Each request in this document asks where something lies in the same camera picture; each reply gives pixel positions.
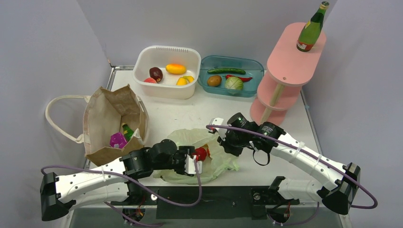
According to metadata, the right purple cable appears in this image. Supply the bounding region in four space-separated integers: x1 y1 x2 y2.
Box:
206 124 378 210

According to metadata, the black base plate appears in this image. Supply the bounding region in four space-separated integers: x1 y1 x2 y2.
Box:
112 186 300 220

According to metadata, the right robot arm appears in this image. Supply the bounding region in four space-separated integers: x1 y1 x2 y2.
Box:
209 113 361 215

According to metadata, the yellow orange mango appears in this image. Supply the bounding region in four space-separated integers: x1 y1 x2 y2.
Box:
165 64 187 75

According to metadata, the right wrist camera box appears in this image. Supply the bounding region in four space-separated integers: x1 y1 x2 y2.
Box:
209 118 227 142

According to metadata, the green cucumber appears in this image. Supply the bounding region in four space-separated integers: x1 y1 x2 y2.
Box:
207 67 246 75

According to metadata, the purple snack packet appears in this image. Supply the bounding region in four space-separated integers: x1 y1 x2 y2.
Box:
109 132 127 149

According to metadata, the brown potato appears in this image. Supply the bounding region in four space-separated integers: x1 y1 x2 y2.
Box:
207 75 222 87

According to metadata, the dark red fruit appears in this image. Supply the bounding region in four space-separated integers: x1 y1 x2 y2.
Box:
149 67 163 83

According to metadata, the green glass bottle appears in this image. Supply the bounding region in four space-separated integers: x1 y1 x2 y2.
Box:
297 1 330 52

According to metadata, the small green bottle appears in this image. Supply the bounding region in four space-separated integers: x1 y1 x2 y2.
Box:
122 123 134 142

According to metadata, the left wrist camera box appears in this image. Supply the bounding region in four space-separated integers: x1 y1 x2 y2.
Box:
184 155 203 176

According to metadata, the pink peach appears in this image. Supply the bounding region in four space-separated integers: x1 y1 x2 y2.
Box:
144 77 157 84

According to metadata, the red chili pepper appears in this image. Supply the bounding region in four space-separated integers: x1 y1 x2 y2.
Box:
225 75 253 83

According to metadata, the white plastic basin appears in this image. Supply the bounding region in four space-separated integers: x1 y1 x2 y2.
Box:
132 46 201 99

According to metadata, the brown paper tote bag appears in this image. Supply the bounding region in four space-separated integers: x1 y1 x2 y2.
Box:
45 85 150 166

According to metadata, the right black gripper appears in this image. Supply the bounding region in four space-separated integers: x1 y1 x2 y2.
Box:
218 126 250 157

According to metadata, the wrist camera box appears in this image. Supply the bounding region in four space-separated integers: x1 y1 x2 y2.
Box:
184 155 203 176
209 118 227 142

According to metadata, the teal plastic tray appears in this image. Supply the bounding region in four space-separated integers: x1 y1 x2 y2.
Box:
198 55 265 97

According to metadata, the pink three-tier shelf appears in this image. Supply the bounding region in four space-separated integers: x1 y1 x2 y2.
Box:
249 22 326 125

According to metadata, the red tomato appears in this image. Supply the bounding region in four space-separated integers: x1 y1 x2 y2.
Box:
192 147 209 161

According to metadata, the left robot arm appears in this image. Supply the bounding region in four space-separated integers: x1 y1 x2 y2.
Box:
40 139 203 221

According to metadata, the aluminium table rail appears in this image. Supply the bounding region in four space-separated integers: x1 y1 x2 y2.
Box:
106 66 134 90

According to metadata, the green plastic grocery bag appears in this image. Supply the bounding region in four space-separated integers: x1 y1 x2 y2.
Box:
153 129 239 185

